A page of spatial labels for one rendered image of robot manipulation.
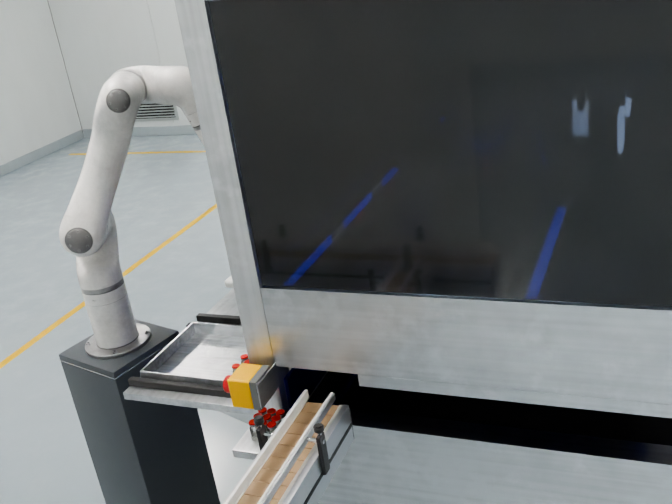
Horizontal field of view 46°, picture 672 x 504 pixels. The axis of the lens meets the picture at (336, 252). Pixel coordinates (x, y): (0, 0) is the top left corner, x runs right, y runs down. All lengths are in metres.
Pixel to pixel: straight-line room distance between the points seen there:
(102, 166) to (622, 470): 1.43
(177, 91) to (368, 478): 1.06
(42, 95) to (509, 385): 7.73
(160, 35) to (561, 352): 7.21
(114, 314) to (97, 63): 6.79
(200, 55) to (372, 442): 0.90
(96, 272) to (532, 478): 1.26
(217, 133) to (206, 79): 0.11
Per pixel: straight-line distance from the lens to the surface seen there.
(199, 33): 1.55
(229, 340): 2.20
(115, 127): 2.08
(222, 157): 1.60
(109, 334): 2.32
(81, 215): 2.16
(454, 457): 1.75
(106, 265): 2.27
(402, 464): 1.80
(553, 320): 1.51
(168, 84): 2.08
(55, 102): 9.06
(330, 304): 1.63
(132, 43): 8.62
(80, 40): 9.01
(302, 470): 1.59
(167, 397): 2.02
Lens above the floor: 1.91
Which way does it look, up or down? 23 degrees down
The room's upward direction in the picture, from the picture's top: 8 degrees counter-clockwise
